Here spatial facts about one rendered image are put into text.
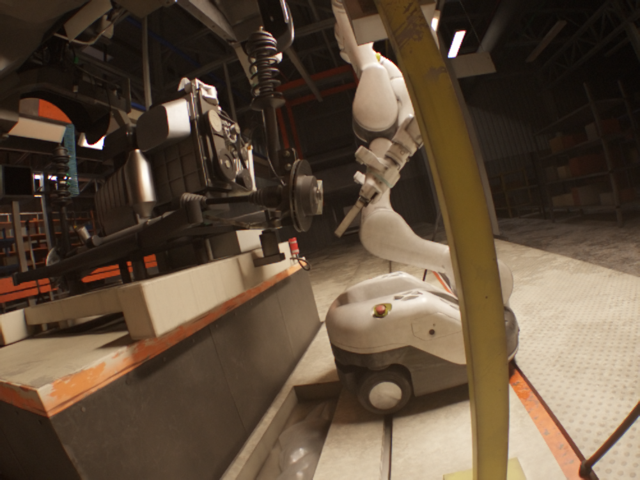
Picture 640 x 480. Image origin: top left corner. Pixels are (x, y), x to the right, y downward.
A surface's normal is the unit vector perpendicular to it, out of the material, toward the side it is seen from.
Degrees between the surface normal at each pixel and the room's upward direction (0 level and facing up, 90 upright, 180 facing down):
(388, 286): 74
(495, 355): 90
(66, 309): 90
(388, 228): 90
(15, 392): 90
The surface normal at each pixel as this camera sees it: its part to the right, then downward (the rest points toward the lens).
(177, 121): 0.81, -0.18
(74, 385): 0.95, -0.22
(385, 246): -0.11, 0.07
